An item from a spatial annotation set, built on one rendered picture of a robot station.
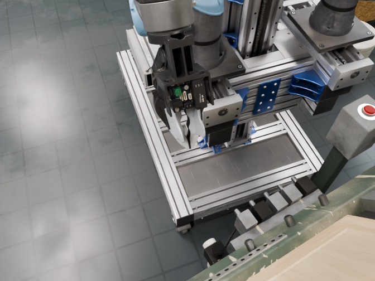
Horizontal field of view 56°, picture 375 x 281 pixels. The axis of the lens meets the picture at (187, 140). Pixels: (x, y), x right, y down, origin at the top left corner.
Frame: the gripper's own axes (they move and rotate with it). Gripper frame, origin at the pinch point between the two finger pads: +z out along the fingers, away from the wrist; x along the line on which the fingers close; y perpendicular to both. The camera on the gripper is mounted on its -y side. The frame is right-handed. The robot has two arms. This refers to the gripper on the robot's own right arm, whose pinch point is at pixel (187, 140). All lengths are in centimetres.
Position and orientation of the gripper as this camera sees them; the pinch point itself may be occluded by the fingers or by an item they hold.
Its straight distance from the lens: 63.1
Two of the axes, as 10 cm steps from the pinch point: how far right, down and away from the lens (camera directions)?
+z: 1.6, 8.6, 4.8
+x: 9.4, -2.8, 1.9
